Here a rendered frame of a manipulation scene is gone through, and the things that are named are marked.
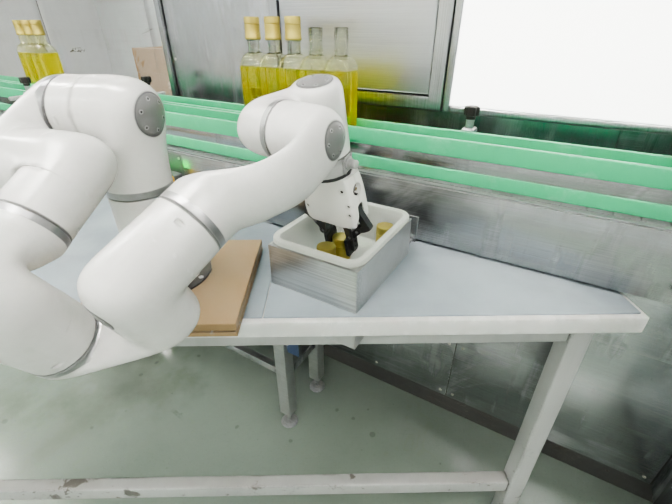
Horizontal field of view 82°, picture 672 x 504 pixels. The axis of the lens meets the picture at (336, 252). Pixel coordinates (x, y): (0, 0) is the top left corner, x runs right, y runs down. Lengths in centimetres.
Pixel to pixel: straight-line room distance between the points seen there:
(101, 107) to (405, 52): 62
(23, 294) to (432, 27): 82
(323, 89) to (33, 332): 41
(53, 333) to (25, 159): 20
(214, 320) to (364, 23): 72
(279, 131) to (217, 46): 87
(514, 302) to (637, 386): 56
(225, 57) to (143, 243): 97
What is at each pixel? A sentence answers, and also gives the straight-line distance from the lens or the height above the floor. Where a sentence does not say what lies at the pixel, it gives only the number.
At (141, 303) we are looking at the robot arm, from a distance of 40.
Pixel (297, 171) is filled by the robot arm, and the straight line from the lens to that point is 42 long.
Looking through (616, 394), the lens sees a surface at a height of 36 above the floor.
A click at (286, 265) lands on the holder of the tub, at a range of 65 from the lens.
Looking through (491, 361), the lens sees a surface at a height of 31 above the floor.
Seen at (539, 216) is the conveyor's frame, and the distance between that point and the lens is 75.
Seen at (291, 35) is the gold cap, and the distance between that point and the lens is 93.
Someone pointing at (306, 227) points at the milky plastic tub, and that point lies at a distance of 72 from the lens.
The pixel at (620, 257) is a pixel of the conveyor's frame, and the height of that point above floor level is 82.
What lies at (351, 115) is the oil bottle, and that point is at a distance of 88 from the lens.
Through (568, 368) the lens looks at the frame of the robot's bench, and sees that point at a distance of 87.
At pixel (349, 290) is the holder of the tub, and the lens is 60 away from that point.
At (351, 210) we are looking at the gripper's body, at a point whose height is 89.
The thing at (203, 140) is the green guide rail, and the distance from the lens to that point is 100.
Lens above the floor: 114
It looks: 30 degrees down
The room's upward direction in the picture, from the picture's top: straight up
